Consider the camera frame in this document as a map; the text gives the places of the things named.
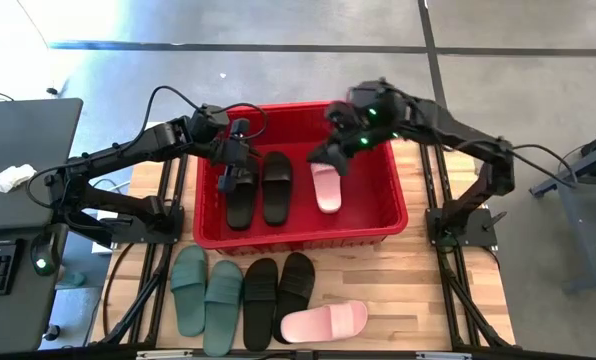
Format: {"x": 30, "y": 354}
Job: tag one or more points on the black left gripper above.
{"x": 235, "y": 152}

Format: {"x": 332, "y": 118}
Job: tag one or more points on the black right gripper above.
{"x": 373, "y": 117}

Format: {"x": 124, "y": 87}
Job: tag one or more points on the black wide ribbed slide sandal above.
{"x": 241, "y": 210}
{"x": 277, "y": 190}

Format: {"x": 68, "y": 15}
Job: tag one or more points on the pink slide sandal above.
{"x": 326, "y": 192}
{"x": 328, "y": 322}

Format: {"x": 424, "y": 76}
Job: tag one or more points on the green slide sandal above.
{"x": 222, "y": 310}
{"x": 189, "y": 295}

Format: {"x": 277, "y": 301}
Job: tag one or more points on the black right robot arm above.
{"x": 458, "y": 132}

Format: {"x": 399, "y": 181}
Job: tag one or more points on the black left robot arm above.
{"x": 128, "y": 150}

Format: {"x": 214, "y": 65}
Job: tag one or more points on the red plastic bin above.
{"x": 368, "y": 200}

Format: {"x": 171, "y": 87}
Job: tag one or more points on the white power adapter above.
{"x": 103, "y": 247}

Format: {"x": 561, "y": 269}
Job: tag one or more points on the black desk foot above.
{"x": 83, "y": 225}

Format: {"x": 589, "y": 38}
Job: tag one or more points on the teal floor object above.
{"x": 73, "y": 280}

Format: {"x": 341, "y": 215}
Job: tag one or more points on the black computer mouse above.
{"x": 45, "y": 255}

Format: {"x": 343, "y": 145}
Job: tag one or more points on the dark grey desk panel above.
{"x": 28, "y": 140}

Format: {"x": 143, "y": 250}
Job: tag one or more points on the white crumpled tissue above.
{"x": 14, "y": 177}

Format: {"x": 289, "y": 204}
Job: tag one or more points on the black desk caster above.
{"x": 52, "y": 333}

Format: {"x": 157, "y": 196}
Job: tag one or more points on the dark grey keyboard desk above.
{"x": 23, "y": 320}

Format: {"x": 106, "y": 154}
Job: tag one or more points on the grey metal cart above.
{"x": 578, "y": 200}

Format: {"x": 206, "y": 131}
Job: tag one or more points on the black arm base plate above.
{"x": 133, "y": 232}
{"x": 478, "y": 235}

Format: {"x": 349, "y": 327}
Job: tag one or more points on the silver metal bracket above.
{"x": 443, "y": 356}
{"x": 163, "y": 354}

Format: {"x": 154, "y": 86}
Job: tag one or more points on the black table edge rail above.
{"x": 303, "y": 356}

